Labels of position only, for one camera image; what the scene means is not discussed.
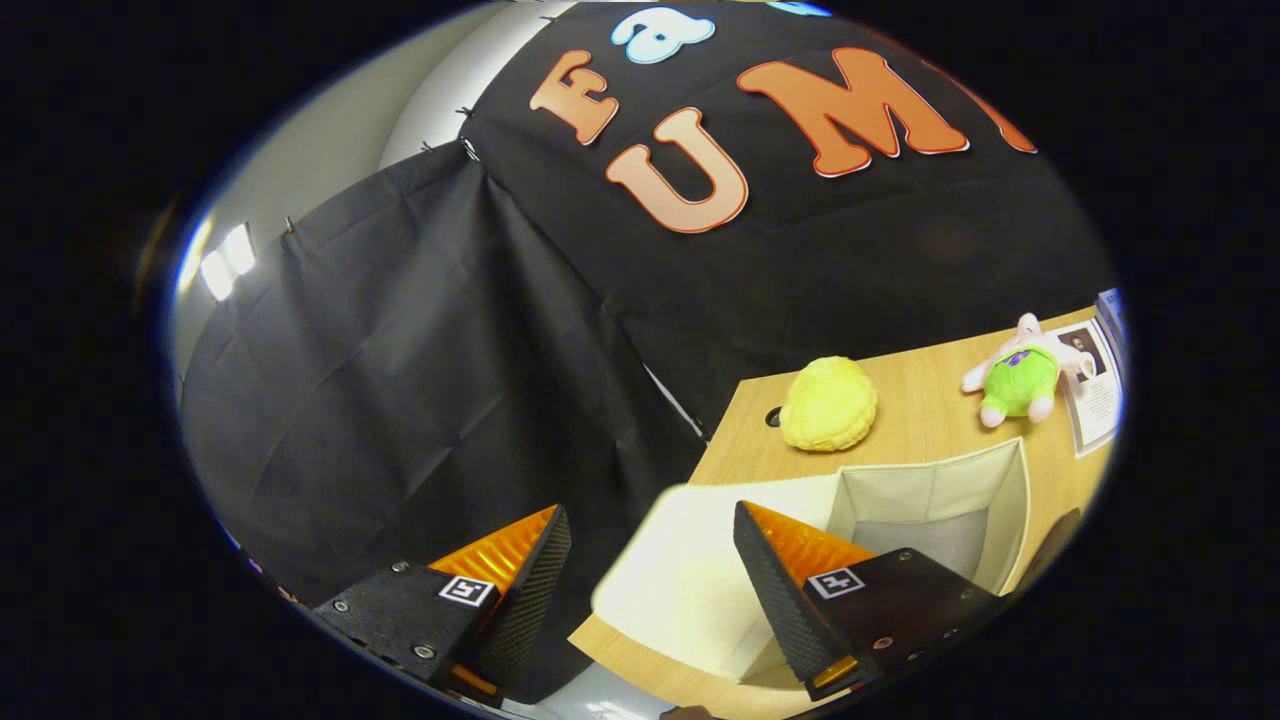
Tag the ceiling light panel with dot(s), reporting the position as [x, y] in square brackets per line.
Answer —
[225, 262]

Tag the yellow plush toy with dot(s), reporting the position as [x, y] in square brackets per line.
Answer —
[828, 403]

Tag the black backdrop cloth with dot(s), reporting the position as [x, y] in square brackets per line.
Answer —
[450, 350]

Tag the green and pink plush toy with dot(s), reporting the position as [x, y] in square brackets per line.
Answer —
[1020, 378]

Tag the blue book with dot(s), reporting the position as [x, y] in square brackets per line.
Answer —
[1113, 308]

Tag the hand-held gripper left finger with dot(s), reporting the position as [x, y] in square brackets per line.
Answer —
[525, 600]

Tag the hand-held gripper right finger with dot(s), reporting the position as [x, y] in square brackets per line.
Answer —
[780, 600]

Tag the beige fabric storage box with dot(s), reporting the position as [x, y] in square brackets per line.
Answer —
[930, 490]

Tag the white book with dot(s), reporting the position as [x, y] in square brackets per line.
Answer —
[1095, 395]

